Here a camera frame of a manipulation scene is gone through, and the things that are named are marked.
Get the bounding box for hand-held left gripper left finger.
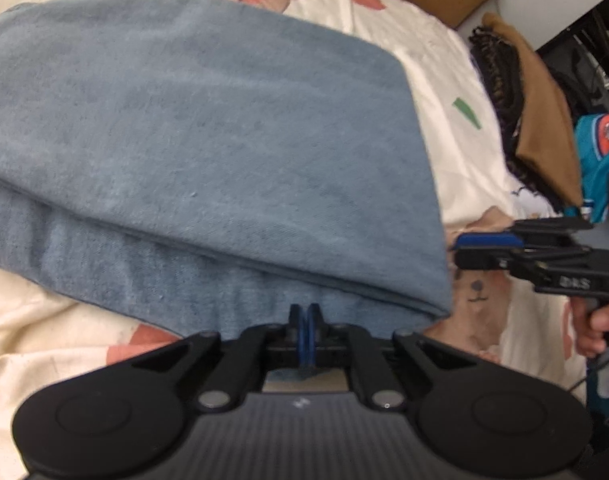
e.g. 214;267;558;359
134;304;305;411

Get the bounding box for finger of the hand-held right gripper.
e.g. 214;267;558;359
454;247;592;273
454;217;594;250

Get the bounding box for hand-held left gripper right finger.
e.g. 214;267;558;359
304;303;477;411

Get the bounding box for light blue drawstring pants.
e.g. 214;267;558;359
0;0;455;381

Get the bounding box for teal printed blanket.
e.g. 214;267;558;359
564;112;609;223

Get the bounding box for brown folded cloth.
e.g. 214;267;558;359
481;12;585;206

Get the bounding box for black knitted cloth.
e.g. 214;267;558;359
468;27;567;211

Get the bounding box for cream bear printed blanket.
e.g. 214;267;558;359
0;0;590;461

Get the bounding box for black cable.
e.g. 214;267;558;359
564;360;609;396

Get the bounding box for black furniture frame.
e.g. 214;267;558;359
534;0;609;111

